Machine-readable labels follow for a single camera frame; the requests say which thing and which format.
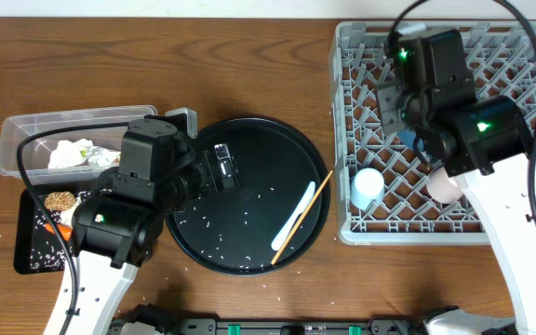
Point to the pink cup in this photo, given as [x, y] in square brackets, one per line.
[443, 188]

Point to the black rectangular tray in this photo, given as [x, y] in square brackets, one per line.
[25, 228]

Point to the wooden chopstick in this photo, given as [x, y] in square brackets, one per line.
[297, 225]

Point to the foil wrapper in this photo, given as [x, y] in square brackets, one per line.
[101, 157]

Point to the white plastic knife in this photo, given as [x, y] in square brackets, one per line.
[304, 202]

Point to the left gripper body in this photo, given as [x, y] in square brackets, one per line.
[207, 176]

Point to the light blue cup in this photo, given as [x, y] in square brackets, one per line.
[367, 188]

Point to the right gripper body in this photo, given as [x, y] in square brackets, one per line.
[398, 113]

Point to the white tissue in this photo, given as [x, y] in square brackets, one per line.
[69, 154]

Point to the dark blue plate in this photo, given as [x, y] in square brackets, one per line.
[407, 137]

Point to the orange carrot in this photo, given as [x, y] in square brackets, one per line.
[65, 231]

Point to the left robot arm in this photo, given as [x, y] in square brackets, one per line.
[113, 234]

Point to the clear plastic bin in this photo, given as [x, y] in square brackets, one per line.
[36, 155]

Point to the round black tray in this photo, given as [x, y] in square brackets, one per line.
[231, 232]

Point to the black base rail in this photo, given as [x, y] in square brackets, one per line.
[375, 326]

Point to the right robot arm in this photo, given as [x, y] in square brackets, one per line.
[487, 155]

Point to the brown walnut shell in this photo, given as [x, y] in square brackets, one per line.
[59, 201]

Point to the grey dishwasher rack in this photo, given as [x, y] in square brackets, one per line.
[501, 59]

